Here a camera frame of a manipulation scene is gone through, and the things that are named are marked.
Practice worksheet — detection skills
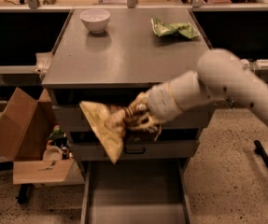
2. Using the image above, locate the brown chip bag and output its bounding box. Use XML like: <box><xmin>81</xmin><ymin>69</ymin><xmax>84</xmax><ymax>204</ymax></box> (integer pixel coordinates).
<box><xmin>78</xmin><ymin>100</ymin><xmax>162</xmax><ymax>165</ymax></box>

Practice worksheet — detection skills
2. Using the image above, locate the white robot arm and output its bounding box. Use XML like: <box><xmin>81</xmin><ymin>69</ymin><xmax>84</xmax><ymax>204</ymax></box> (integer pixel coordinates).
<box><xmin>128</xmin><ymin>49</ymin><xmax>268</xmax><ymax>127</ymax></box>

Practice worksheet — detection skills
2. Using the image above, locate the middle grey drawer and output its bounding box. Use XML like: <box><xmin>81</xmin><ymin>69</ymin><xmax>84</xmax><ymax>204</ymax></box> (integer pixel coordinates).
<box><xmin>69</xmin><ymin>129</ymin><xmax>201</xmax><ymax>161</ymax></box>

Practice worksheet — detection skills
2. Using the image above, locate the grey drawer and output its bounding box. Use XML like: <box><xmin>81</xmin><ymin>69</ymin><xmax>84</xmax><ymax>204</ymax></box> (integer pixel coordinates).
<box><xmin>80</xmin><ymin>159</ymin><xmax>193</xmax><ymax>224</ymax></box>
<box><xmin>51</xmin><ymin>88</ymin><xmax>216</xmax><ymax>132</ymax></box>
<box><xmin>69</xmin><ymin>129</ymin><xmax>201</xmax><ymax>161</ymax></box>

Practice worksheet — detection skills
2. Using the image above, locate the grey drawer cabinet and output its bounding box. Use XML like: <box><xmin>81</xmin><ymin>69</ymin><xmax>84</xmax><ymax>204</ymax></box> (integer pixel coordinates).
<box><xmin>41</xmin><ymin>7</ymin><xmax>229</xmax><ymax>173</ymax></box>

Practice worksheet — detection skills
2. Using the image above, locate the top grey drawer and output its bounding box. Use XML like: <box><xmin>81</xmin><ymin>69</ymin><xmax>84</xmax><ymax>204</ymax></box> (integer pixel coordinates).
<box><xmin>51</xmin><ymin>88</ymin><xmax>216</xmax><ymax>132</ymax></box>

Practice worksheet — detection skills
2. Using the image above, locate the bottom grey drawer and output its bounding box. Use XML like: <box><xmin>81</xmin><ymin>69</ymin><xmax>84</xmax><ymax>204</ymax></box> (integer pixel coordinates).
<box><xmin>80</xmin><ymin>159</ymin><xmax>193</xmax><ymax>224</ymax></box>

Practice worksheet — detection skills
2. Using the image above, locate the green chip bag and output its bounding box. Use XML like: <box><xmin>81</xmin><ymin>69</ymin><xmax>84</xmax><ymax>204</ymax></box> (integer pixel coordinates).
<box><xmin>150</xmin><ymin>17</ymin><xmax>199</xmax><ymax>39</ymax></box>

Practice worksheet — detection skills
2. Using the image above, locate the white plate in box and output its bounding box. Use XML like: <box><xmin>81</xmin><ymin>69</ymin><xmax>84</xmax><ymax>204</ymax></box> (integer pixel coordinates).
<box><xmin>42</xmin><ymin>146</ymin><xmax>62</xmax><ymax>161</ymax></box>

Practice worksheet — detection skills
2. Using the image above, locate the white bowl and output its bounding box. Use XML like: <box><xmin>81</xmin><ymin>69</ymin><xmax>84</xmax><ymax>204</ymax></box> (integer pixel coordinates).
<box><xmin>80</xmin><ymin>8</ymin><xmax>110</xmax><ymax>34</ymax></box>

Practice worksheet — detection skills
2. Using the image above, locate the brown cardboard box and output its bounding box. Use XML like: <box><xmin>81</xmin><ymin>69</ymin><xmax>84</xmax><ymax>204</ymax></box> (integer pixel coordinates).
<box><xmin>0</xmin><ymin>89</ymin><xmax>84</xmax><ymax>187</ymax></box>

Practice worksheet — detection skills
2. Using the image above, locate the white power strip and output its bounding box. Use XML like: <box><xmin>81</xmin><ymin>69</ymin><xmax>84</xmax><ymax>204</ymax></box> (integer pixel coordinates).
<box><xmin>241</xmin><ymin>58</ymin><xmax>268</xmax><ymax>69</ymax></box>

